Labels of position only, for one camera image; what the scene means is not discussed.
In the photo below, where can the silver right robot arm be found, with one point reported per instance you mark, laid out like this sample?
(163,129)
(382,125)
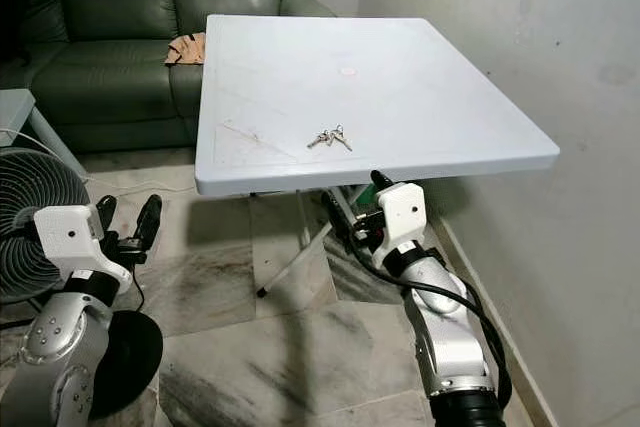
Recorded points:
(450,347)

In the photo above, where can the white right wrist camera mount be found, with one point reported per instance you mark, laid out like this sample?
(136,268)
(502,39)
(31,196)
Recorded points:
(402,212)

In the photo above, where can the brown crumpled cloth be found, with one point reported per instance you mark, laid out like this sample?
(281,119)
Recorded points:
(186,48)

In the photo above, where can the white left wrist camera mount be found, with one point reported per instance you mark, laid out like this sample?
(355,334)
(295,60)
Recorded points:
(65,232)

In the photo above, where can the dark green leather sofa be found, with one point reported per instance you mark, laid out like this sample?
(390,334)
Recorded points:
(110,77)

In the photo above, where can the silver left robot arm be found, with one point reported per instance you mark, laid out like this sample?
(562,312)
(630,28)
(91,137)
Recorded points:
(55,357)

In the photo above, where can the grey side table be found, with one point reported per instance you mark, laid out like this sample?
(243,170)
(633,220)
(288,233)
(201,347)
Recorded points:
(15,107)

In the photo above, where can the silver key bunch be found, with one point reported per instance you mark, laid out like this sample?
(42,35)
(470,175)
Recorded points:
(325,137)

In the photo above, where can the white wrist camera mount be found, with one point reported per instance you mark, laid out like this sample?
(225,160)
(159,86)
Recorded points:
(402,212)
(65,232)

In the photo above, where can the grey round floor fan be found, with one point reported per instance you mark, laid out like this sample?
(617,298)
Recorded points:
(28,192)

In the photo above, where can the white folding table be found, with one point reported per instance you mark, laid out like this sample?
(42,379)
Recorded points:
(370,107)

